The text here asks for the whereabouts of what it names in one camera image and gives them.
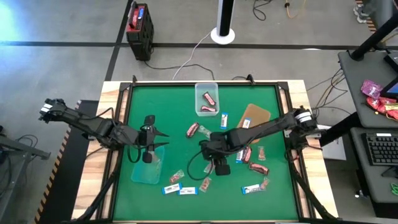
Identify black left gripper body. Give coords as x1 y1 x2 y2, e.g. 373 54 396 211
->
136 114 156 164

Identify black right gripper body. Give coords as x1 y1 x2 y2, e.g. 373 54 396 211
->
199 132 233 177

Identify clear green candy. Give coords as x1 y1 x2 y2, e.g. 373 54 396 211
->
197 124 213 139

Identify purple candy bag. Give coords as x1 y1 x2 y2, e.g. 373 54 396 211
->
360 79 384 100

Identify red candy bag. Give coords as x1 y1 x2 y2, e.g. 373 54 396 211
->
366 96 398 121

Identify teal translucent plastic bin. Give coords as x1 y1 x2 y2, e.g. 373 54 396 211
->
130 144 165 185

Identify green table mat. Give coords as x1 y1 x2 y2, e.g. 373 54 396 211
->
113 84 299 221

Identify brown cork tray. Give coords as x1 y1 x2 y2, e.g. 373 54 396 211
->
236 103 272 144

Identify clear plastic bin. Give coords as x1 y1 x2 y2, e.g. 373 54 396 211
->
194 82 220 117

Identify black mat hazard stripes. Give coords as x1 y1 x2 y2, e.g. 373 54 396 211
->
34 99 100 224

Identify black red power box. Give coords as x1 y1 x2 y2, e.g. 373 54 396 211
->
125 2 155 62

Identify white paper sheet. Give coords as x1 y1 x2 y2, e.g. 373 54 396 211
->
322 124 347 161

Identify black diagonal stand leg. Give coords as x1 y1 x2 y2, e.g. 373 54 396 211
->
318 111 363 147

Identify white black pole stand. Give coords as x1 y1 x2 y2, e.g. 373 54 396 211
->
210 0 236 45

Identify grey metal stand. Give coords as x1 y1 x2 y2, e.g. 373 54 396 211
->
0 124 52 224

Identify dark grey desk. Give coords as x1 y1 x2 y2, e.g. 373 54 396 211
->
338 49 398 128
349 127 398 203

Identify black keyboard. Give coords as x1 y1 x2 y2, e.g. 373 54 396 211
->
362 133 398 166

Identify tablet with blue screen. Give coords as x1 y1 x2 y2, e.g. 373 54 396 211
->
379 76 398 100

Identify black diagonal pole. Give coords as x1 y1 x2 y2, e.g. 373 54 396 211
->
350 12 398 62

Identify person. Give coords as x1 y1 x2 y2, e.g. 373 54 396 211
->
353 0 397 29

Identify black laptop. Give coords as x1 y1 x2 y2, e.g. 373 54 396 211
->
384 51 398 74

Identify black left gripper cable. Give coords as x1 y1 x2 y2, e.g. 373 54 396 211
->
126 144 142 164

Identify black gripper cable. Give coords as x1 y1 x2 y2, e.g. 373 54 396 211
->
186 151 218 182
126 144 142 164

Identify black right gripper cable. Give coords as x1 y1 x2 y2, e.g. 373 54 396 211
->
186 151 218 182

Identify black table frame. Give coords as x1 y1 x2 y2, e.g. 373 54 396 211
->
74 74 336 224

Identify black floor cable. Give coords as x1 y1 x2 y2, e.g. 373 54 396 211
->
144 60 216 81

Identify white floor cable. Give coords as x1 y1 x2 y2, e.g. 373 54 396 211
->
172 30 214 81

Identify black cable bundle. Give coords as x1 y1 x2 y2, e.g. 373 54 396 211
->
306 68 348 119

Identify black coiled cable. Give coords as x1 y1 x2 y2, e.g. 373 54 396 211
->
252 0 274 22

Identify yellow power cord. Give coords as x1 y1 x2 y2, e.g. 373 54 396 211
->
284 0 307 19

